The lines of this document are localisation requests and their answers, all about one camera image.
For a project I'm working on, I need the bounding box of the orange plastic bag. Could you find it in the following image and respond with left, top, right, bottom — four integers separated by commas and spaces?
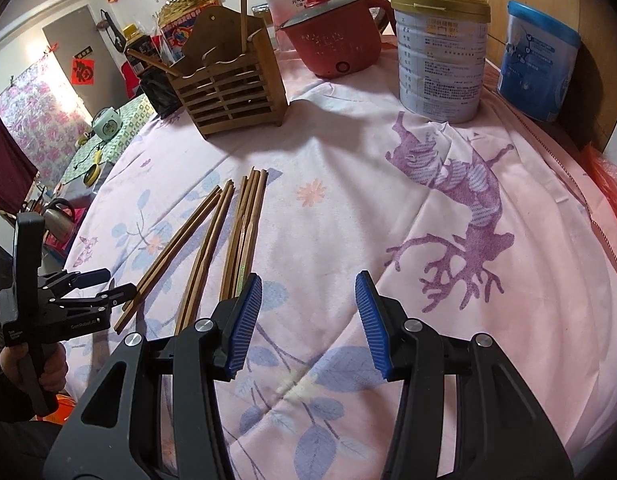
583, 145, 617, 261

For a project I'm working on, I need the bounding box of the grey door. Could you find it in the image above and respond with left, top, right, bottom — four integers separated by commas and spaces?
42, 4, 134, 111

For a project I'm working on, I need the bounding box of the pile of wooden chopsticks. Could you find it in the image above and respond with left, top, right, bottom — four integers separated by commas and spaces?
113, 167, 269, 336

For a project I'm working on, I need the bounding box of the wooden board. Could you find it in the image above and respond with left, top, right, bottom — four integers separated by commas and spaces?
481, 0, 617, 171

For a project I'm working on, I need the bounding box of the yellow round item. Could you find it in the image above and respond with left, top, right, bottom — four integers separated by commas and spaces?
83, 152, 103, 183

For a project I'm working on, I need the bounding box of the green patterned tablecloth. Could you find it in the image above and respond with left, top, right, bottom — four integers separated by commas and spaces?
53, 94, 156, 201

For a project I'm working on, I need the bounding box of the dark red cloth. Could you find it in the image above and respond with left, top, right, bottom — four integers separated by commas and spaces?
0, 107, 39, 216

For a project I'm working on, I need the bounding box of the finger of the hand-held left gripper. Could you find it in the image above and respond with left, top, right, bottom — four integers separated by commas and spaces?
38, 268, 112, 293
46, 282, 138, 312

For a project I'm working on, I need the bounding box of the orange box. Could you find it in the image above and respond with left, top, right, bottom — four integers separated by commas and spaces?
33, 395, 74, 423

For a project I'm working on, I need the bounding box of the person's left hand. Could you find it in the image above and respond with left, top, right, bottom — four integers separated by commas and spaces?
0, 342, 69, 397

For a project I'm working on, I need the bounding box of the black hanging bag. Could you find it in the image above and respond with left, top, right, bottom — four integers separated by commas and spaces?
99, 9, 124, 53

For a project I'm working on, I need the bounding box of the wooden slatted chopstick holder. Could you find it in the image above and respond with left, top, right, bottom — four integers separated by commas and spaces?
167, 7, 289, 137

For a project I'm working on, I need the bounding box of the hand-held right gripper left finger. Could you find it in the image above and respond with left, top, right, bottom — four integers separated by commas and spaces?
41, 272, 264, 480

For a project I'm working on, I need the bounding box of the red garment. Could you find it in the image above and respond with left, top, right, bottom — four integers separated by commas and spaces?
121, 60, 142, 101

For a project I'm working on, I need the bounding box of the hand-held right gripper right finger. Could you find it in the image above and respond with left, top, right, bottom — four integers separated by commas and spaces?
355, 270, 574, 480

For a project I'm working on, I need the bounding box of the floral hanging cloth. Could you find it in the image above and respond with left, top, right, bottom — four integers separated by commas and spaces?
0, 55, 79, 186

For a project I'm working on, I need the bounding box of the white tin with gold lid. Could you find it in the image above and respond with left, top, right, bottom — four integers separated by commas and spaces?
391, 0, 492, 125

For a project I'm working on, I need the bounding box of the yellow cooking oil bottle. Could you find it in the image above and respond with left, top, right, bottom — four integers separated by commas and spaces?
156, 0, 224, 61

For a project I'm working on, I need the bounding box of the pink printed sheet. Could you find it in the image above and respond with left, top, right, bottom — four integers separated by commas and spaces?
63, 35, 617, 480

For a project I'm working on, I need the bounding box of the steel kettle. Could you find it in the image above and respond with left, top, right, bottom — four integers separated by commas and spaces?
41, 197, 76, 243

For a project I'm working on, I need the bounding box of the red door poster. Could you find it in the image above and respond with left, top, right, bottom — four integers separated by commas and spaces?
71, 57, 96, 86

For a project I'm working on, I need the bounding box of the blue canister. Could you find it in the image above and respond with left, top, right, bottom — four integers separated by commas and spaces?
497, 0, 582, 123

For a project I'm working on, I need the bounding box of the small green appliance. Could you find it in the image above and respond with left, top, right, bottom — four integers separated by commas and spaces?
91, 106, 122, 138

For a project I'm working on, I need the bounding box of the red electric pot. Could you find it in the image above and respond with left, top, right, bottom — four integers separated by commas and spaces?
278, 0, 397, 79

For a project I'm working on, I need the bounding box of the grey pot lid red knob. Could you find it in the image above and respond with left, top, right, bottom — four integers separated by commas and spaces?
279, 0, 369, 30

